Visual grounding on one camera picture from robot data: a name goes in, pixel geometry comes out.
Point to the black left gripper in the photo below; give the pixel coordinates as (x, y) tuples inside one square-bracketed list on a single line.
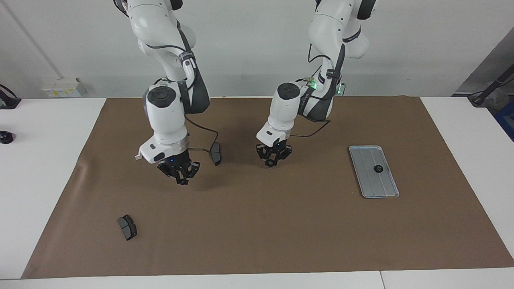
[(275, 146)]

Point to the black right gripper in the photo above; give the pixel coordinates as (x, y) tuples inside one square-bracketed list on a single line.
[(176, 161)]

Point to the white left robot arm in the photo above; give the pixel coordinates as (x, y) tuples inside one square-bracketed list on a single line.
[(281, 112)]

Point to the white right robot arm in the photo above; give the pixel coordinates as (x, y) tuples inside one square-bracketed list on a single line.
[(164, 116)]

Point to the silver ribbed metal tray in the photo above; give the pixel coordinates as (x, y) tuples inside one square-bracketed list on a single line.
[(369, 182)]

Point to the long dark brake pad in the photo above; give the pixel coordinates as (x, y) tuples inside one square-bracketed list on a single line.
[(216, 154)]

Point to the brown paper table mat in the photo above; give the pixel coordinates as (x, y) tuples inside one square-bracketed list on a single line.
[(281, 224)]

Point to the short dark brake pad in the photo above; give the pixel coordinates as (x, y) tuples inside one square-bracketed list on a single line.
[(127, 228)]

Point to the small black round object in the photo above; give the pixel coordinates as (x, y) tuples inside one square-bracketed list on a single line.
[(5, 137)]

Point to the black stand pole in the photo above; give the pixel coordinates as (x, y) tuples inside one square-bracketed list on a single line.
[(478, 98)]

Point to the blue crate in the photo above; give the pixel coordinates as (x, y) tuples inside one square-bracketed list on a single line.
[(506, 120)]

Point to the white wall socket box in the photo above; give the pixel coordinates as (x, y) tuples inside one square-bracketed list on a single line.
[(64, 87)]

